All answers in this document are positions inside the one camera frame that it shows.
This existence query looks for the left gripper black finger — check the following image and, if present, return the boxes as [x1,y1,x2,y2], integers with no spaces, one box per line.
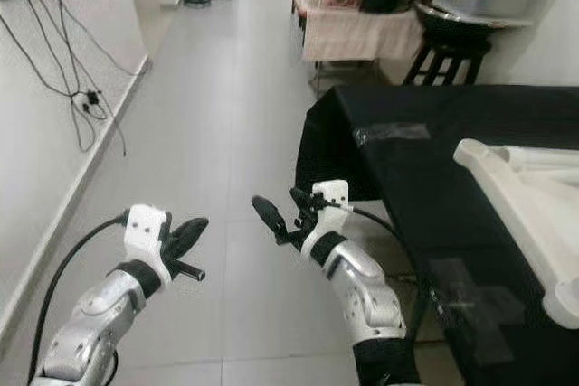
[168,217,211,260]

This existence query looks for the beige table cloth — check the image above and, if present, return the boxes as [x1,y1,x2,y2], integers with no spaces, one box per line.
[288,0,426,63]

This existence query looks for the clear tape patch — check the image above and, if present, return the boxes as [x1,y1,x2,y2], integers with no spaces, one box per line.
[430,258,521,342]

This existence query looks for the black round stool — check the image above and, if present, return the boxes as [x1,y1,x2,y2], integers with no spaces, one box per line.
[403,38,489,89]

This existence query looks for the white plastic table top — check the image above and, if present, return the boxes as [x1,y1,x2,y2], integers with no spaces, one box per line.
[454,137,579,331]

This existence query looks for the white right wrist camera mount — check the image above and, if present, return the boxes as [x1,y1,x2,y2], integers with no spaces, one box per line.
[299,180,352,256]

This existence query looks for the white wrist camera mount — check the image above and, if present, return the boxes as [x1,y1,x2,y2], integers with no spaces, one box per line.
[299,180,352,256]
[125,203,175,283]

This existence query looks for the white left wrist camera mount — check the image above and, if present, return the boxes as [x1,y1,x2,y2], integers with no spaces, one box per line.
[125,203,175,283]

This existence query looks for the thin black wall wires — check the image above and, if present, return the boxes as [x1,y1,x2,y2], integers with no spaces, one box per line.
[0,0,155,156]

